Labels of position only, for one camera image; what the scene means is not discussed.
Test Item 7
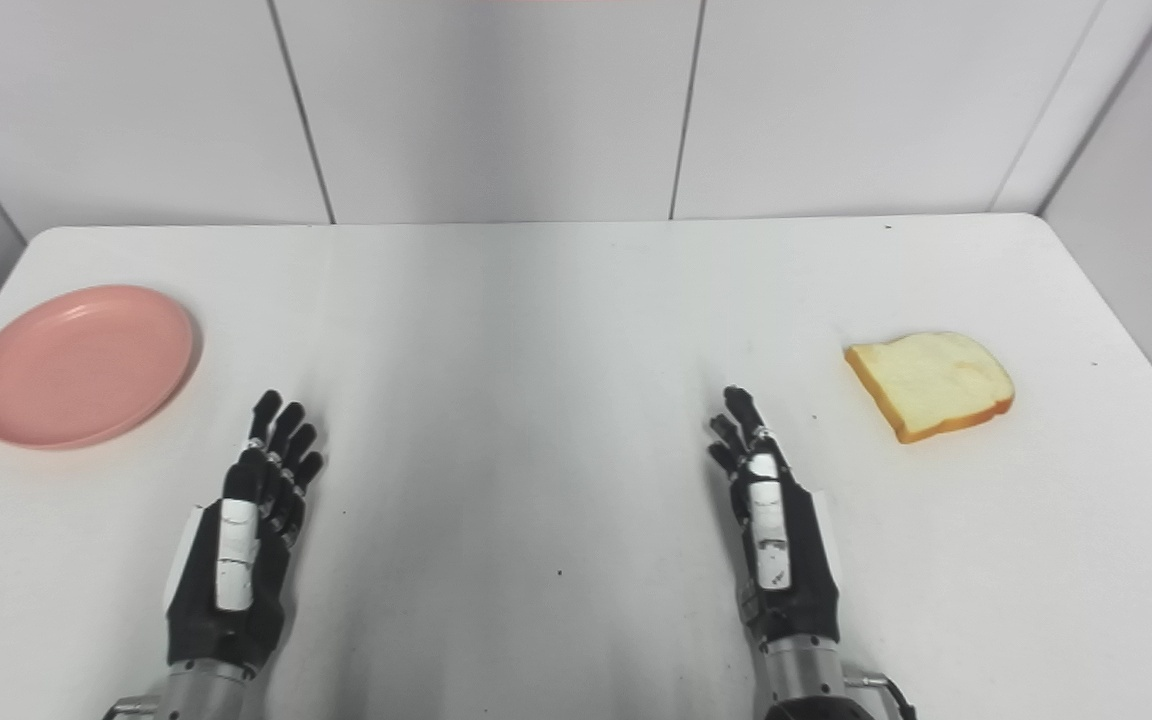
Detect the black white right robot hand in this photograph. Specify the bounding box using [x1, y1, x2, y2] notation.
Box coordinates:
[706, 386, 842, 651]

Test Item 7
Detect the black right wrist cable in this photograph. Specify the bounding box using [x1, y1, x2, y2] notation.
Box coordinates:
[844, 674, 919, 720]

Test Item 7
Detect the slice of white bread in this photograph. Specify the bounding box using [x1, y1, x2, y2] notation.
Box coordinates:
[843, 331, 1016, 445]

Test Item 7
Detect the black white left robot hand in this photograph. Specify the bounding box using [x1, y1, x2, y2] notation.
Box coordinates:
[164, 389, 325, 673]

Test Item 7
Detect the pink round plate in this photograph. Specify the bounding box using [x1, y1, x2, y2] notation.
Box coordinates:
[0, 285, 195, 450]

